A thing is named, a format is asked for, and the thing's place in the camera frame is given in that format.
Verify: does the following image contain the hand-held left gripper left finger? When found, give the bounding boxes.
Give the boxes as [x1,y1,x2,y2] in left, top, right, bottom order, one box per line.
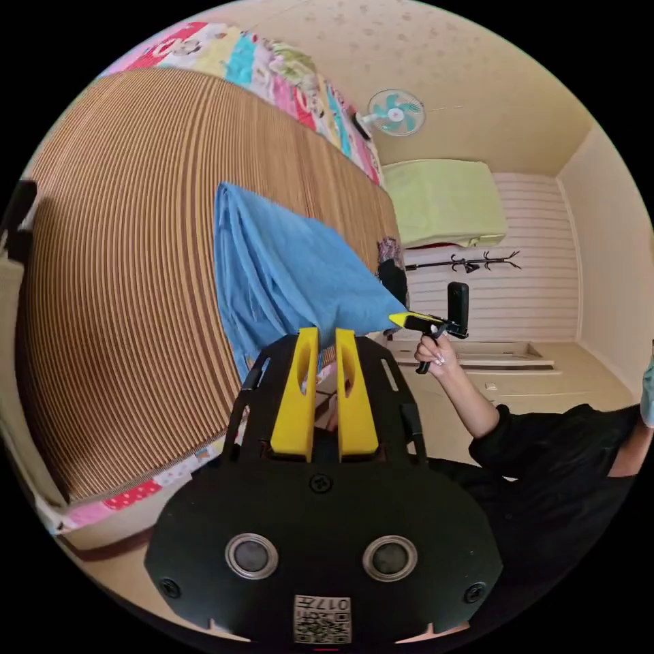
[270,327,320,463]

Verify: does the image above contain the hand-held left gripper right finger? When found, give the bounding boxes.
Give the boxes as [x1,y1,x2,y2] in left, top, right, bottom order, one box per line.
[334,328,381,458]

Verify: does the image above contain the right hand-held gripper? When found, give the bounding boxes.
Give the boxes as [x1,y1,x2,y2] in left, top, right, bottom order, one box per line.
[388,311,469,376]

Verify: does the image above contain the blue jeans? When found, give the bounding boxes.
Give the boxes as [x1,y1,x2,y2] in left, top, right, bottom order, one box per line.
[213,181,410,385]

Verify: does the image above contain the person's right forearm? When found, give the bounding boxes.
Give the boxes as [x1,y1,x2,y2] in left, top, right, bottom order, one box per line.
[440,357,501,441]

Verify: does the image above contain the person's right hand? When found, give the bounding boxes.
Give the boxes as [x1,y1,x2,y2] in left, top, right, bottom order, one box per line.
[414,334,460,380]

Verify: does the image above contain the pile of clothes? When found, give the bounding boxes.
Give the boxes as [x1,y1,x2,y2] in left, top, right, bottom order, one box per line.
[376,236,410,309]

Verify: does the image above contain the black coat rack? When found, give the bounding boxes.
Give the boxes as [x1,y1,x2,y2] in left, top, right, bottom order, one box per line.
[403,249,523,275]

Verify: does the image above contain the yellow-green cloth cover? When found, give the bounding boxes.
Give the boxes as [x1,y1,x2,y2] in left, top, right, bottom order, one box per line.
[381,159,509,250]

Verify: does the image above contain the person's body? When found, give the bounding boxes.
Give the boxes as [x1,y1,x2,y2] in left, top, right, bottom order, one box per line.
[426,339,654,654]

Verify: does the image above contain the bed with striped woven mat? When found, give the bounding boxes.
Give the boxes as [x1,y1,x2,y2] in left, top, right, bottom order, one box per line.
[14,20,405,538]

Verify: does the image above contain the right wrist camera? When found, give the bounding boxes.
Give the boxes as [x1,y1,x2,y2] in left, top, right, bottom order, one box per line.
[447,281,470,329]

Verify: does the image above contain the white wall fan, teal blades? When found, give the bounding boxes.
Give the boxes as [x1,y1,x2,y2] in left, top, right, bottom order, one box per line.
[359,89,426,138]

